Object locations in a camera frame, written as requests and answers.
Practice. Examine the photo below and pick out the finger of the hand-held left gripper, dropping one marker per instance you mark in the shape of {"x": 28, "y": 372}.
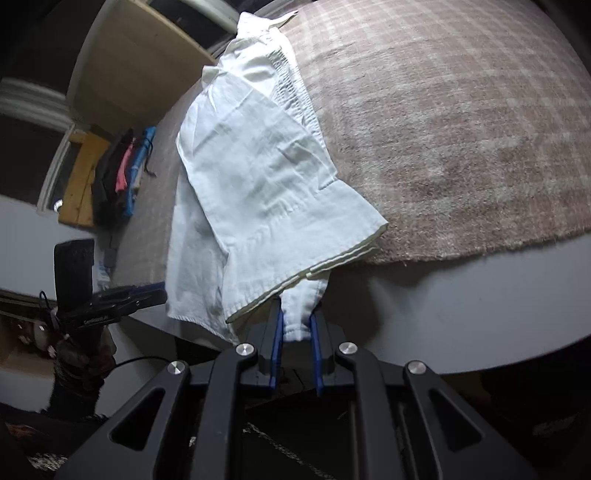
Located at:
{"x": 138, "y": 297}

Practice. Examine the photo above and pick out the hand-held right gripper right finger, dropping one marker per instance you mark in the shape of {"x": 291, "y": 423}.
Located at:
{"x": 316, "y": 355}

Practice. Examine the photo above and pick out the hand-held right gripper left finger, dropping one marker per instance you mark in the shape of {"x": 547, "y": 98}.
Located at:
{"x": 277, "y": 341}

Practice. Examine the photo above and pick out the white garment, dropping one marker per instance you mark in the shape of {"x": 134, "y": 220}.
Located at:
{"x": 258, "y": 175}

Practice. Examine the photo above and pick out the person's left forearm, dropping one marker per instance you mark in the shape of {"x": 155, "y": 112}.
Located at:
{"x": 69, "y": 399}

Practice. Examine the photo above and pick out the person's left hand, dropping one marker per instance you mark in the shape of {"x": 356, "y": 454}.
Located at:
{"x": 83, "y": 360}

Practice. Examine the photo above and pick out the yellow wooden shelf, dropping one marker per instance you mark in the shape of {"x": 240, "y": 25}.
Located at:
{"x": 78, "y": 194}

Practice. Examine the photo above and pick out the black cloth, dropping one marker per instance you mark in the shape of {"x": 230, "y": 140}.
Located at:
{"x": 106, "y": 180}

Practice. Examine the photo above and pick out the pink cloth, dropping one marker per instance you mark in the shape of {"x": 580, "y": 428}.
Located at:
{"x": 122, "y": 173}

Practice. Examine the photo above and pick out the blue cloth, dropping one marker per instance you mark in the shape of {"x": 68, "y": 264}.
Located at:
{"x": 147, "y": 138}

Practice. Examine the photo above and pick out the pink checked blanket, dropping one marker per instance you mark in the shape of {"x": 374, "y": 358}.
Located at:
{"x": 438, "y": 115}

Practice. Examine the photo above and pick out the white door frame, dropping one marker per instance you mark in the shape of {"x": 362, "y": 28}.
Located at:
{"x": 32, "y": 104}

